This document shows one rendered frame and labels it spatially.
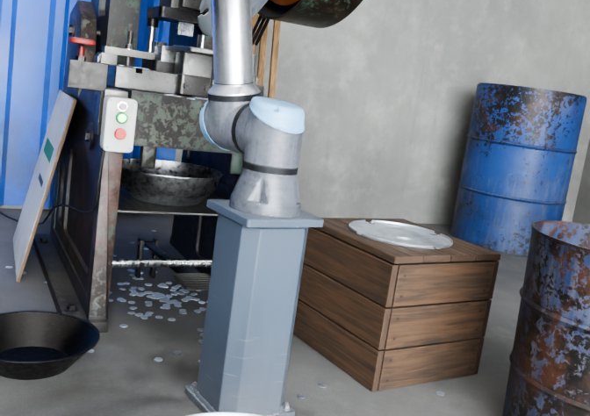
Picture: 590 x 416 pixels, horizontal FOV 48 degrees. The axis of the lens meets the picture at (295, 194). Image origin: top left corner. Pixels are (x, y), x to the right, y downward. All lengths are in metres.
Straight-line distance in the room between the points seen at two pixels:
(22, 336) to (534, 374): 1.20
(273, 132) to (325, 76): 2.30
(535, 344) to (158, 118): 1.10
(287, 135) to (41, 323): 0.83
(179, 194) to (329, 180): 1.83
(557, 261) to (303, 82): 2.32
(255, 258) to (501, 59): 3.22
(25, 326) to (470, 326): 1.15
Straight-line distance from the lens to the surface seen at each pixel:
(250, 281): 1.34
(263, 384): 1.45
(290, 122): 1.33
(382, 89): 3.81
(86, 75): 1.77
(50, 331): 1.78
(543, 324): 1.51
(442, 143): 4.11
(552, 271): 1.48
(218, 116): 1.43
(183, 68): 1.91
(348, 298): 1.74
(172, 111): 1.84
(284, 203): 1.33
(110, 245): 1.81
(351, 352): 1.75
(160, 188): 1.97
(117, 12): 2.22
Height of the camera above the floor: 0.71
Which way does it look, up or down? 9 degrees down
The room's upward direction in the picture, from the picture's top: 8 degrees clockwise
